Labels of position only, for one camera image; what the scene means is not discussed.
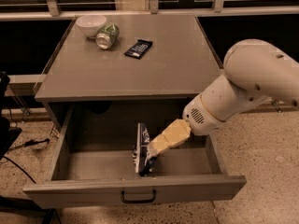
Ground black equipment at left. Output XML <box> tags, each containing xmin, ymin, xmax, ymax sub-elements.
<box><xmin>0</xmin><ymin>71</ymin><xmax>21</xmax><ymax>159</ymax></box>

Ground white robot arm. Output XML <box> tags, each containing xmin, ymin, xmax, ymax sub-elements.
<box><xmin>148</xmin><ymin>39</ymin><xmax>299</xmax><ymax>157</ymax></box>

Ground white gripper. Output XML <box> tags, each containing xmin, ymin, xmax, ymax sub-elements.
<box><xmin>148</xmin><ymin>94</ymin><xmax>224</xmax><ymax>157</ymax></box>

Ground metal window railing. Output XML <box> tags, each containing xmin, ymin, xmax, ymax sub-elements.
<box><xmin>1</xmin><ymin>0</ymin><xmax>298</xmax><ymax>90</ymax></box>

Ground black cable on floor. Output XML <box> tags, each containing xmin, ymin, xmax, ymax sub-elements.
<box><xmin>0</xmin><ymin>137</ymin><xmax>50</xmax><ymax>185</ymax></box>

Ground open grey top drawer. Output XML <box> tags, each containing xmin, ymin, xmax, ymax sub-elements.
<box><xmin>23</xmin><ymin>103</ymin><xmax>246</xmax><ymax>208</ymax></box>

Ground black drawer handle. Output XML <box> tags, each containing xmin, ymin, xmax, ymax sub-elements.
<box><xmin>121</xmin><ymin>189</ymin><xmax>156</xmax><ymax>204</ymax></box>

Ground blue chip bag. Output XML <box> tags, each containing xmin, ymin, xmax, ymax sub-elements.
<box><xmin>133</xmin><ymin>123</ymin><xmax>157</xmax><ymax>176</ymax></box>

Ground dark blue candy bar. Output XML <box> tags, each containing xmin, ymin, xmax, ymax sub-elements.
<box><xmin>124</xmin><ymin>39</ymin><xmax>152</xmax><ymax>60</ymax></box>

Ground white bowl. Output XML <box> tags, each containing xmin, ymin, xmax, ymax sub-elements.
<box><xmin>76</xmin><ymin>15</ymin><xmax>107</xmax><ymax>38</ymax></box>

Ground grey cabinet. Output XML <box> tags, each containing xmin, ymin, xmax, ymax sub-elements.
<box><xmin>32</xmin><ymin>13</ymin><xmax>232</xmax><ymax>133</ymax></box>

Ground green soda can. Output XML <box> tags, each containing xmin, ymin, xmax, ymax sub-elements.
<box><xmin>95</xmin><ymin>23</ymin><xmax>120</xmax><ymax>49</ymax></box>

